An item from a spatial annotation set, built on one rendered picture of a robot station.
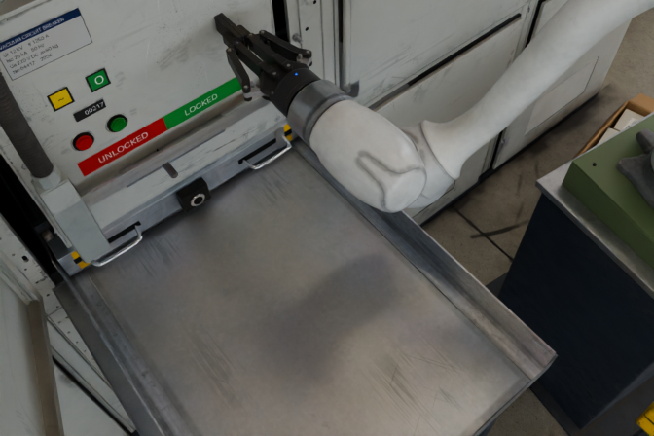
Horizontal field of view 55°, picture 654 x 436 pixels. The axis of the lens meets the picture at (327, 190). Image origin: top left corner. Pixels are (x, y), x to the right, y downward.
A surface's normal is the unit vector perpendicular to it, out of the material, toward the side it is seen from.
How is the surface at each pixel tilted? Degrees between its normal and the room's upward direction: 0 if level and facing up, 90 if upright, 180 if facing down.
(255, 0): 90
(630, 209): 4
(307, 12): 90
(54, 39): 90
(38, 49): 90
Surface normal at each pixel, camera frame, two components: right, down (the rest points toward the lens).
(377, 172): -0.35, 0.01
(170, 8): 0.62, 0.62
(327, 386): -0.03, -0.58
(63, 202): 0.53, 0.25
